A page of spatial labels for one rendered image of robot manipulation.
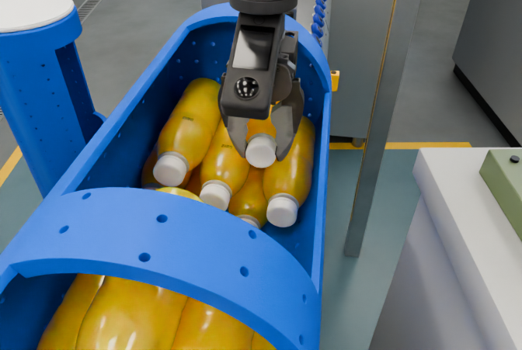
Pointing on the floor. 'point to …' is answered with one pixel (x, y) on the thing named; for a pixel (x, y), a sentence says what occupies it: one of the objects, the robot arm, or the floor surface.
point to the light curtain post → (386, 94)
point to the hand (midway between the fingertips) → (260, 154)
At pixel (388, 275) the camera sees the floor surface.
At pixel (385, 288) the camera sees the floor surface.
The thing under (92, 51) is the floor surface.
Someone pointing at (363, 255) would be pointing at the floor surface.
